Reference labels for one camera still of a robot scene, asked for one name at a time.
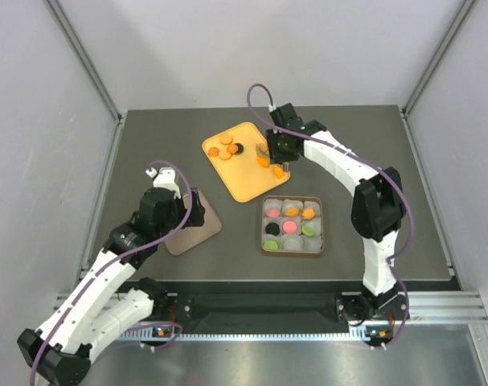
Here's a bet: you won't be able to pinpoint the round orange biscuit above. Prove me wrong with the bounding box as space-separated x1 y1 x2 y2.
285 207 300 217

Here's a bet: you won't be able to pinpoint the pink sandwich cookie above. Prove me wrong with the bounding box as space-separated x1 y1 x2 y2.
266 207 281 218

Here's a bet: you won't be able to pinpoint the orange flower cookie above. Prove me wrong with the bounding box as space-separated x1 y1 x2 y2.
302 207 317 220

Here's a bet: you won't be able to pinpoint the black sandwich cookie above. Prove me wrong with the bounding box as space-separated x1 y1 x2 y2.
228 143 244 154
265 223 281 236

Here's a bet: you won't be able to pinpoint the green cookie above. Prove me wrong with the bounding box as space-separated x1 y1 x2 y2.
301 225 315 237
264 240 279 251

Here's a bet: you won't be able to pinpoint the metal tongs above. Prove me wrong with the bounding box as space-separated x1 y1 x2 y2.
256 142 270 162

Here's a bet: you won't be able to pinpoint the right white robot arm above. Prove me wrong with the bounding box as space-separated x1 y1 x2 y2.
266 104 406 320

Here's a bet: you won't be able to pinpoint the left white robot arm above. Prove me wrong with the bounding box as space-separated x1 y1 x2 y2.
17 187 205 385

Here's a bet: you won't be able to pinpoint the orange fish cookie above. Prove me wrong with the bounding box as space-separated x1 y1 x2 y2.
273 165 286 179

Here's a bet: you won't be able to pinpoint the orange star cookie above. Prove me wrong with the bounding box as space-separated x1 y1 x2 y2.
256 157 270 168

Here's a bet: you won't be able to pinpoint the gold tin lid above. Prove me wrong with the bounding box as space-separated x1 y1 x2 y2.
165 191 223 256

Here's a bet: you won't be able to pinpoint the orange plastic tray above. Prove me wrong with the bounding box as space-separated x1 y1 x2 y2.
202 122 290 203

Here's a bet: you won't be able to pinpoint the orange cookie centre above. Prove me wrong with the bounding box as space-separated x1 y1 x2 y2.
218 145 238 161

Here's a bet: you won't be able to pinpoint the orange round cookie top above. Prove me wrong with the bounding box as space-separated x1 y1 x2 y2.
219 134 233 146

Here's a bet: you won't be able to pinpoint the brown flower cookie left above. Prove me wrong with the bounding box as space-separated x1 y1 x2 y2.
208 147 219 158

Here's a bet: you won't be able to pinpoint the gold cookie tin box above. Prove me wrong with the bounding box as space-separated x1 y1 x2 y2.
260 195 325 257

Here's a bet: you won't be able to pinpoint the white paper cup lower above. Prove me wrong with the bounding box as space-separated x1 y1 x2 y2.
281 235 304 253

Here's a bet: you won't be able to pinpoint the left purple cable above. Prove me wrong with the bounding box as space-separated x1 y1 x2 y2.
28 160 195 386

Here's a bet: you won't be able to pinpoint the purple cable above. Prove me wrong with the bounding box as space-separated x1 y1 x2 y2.
246 83 414 350
28 160 195 386

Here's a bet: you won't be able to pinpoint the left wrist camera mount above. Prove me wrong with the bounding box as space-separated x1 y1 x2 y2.
146 166 179 191

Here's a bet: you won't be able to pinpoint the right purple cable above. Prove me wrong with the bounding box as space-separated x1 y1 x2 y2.
246 83 414 350

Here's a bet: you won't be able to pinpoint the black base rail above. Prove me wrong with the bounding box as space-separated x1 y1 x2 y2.
118 281 409 335

